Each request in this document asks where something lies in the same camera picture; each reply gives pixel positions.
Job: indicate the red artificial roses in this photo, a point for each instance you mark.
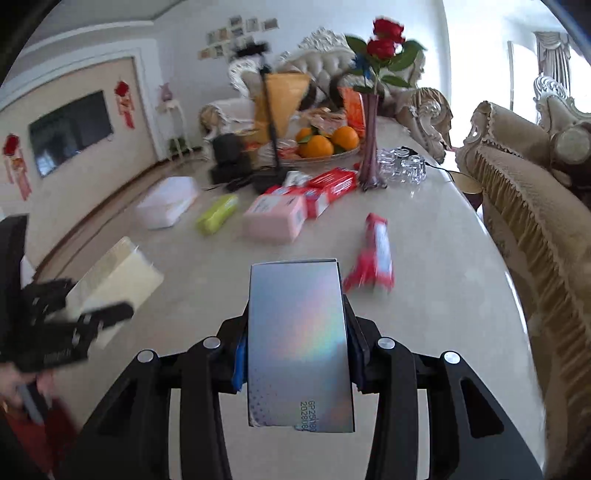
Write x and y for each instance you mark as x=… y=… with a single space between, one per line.
x=385 y=46

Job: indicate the white side stand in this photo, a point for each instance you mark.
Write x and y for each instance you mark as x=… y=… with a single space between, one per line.
x=173 y=107

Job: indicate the black tripod stand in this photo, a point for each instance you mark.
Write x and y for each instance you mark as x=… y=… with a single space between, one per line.
x=272 y=120

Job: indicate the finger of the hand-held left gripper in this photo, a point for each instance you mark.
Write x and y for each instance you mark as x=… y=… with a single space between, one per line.
x=48 y=297
x=108 y=316

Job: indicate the white tissue box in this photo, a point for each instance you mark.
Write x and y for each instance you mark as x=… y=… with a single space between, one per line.
x=166 y=203

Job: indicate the small white packet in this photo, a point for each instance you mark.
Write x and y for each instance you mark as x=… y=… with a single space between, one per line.
x=296 y=177

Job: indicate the small green plant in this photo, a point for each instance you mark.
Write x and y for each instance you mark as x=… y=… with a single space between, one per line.
x=179 y=146

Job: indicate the brown round-pattern cushion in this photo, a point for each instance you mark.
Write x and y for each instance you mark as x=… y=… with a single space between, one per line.
x=572 y=147

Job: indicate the red snack packet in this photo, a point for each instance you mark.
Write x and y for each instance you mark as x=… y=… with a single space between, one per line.
x=369 y=258

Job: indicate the glass fruit plate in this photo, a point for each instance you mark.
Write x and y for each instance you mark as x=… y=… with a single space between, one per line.
x=323 y=159

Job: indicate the orange fruit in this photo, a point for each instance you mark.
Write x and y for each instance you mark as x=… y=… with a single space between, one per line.
x=304 y=134
x=345 y=138
x=316 y=146

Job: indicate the yellow-green packet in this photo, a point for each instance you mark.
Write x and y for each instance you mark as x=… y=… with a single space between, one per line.
x=216 y=213

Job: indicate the beige fringed sofa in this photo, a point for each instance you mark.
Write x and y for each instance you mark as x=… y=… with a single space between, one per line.
x=531 y=207

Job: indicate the ornate tufted armchair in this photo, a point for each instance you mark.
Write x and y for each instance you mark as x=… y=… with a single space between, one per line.
x=318 y=57

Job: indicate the pink box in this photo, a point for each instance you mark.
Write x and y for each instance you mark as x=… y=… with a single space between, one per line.
x=274 y=219

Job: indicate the wall television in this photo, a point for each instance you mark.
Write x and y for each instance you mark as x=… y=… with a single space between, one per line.
x=69 y=131

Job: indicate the purple glass vase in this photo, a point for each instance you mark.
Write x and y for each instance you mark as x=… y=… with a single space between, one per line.
x=369 y=152

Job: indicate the pink vase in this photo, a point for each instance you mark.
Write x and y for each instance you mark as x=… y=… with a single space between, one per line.
x=166 y=91

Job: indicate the cream box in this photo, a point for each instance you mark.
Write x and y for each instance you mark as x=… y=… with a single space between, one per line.
x=120 y=277

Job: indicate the silver holographic box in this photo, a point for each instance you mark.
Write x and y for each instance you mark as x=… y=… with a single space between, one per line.
x=298 y=341

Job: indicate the group of wall photos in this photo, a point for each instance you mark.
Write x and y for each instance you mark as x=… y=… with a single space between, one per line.
x=238 y=34

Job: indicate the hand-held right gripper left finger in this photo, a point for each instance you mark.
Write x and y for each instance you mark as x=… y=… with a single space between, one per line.
x=238 y=364

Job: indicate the red knot wall decoration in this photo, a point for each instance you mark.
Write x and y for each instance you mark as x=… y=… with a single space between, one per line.
x=14 y=161
x=123 y=99

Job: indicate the person's left hand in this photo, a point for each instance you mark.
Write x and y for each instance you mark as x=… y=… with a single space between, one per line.
x=11 y=383

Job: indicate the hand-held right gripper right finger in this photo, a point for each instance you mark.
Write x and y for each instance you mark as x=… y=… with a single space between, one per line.
x=356 y=364

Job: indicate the cluster of clear glass cups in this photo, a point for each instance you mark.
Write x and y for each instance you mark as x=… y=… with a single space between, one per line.
x=406 y=168

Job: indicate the orange paper bag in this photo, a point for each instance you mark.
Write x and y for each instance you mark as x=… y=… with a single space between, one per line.
x=286 y=101

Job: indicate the black box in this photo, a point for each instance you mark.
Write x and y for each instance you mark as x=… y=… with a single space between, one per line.
x=228 y=150

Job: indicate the red printed bag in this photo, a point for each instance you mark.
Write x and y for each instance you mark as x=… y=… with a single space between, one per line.
x=353 y=108

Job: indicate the window curtain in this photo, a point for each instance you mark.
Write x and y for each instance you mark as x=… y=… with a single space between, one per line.
x=551 y=60

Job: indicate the red flat packet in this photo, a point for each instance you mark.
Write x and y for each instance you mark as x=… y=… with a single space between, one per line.
x=316 y=203
x=334 y=181

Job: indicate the ornate white coffee table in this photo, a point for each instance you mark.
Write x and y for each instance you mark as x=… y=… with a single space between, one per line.
x=438 y=258

